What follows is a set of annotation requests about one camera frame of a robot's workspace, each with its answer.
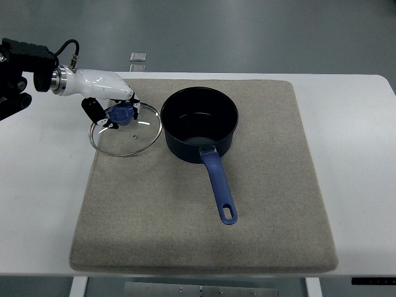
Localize white table leg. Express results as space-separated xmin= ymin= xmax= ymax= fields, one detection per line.
xmin=305 ymin=277 xmax=323 ymax=297
xmin=69 ymin=277 xmax=88 ymax=297

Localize lower metal floor plate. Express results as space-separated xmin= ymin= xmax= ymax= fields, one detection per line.
xmin=129 ymin=64 xmax=146 ymax=72

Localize black table control panel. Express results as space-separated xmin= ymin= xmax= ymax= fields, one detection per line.
xmin=351 ymin=277 xmax=396 ymax=286

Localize dark pot blue handle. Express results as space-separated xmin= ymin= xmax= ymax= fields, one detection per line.
xmin=160 ymin=87 xmax=239 ymax=225

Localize glass pot lid blue knob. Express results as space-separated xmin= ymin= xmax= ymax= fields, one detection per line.
xmin=88 ymin=103 xmax=162 ymax=157

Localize white left table leg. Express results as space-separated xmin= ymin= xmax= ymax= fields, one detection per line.
xmin=69 ymin=277 xmax=88 ymax=297

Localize white right table leg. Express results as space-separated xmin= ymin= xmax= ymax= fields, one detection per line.
xmin=305 ymin=277 xmax=323 ymax=297

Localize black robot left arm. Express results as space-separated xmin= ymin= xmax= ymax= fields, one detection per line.
xmin=1 ymin=38 xmax=80 ymax=120

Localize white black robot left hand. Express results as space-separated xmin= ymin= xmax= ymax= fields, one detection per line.
xmin=50 ymin=67 xmax=140 ymax=129

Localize metal table base plate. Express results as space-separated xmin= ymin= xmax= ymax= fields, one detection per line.
xmin=123 ymin=282 xmax=279 ymax=297

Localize beige felt mat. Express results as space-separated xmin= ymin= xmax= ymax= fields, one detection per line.
xmin=69 ymin=79 xmax=338 ymax=274

